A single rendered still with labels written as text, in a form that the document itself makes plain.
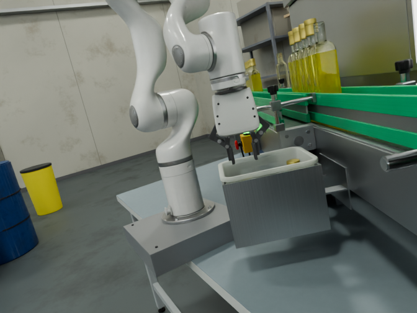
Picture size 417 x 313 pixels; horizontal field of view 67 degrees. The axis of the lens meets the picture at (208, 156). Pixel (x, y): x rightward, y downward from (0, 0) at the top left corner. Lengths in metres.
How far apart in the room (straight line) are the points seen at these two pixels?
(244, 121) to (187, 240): 0.38
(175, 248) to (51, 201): 4.22
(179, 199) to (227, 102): 0.44
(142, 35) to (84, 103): 6.60
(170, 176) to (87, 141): 6.59
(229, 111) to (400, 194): 0.37
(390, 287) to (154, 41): 0.87
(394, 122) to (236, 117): 0.32
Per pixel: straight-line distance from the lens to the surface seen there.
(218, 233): 0.97
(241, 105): 0.73
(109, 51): 7.85
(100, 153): 7.64
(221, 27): 0.71
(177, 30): 0.70
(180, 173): 1.03
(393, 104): 0.59
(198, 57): 0.67
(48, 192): 5.03
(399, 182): 0.58
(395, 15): 0.87
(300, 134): 0.90
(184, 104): 1.04
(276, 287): 0.78
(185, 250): 0.93
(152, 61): 1.02
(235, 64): 0.71
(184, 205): 1.06
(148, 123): 1.00
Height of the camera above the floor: 1.21
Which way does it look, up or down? 12 degrees down
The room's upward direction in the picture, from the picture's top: 13 degrees counter-clockwise
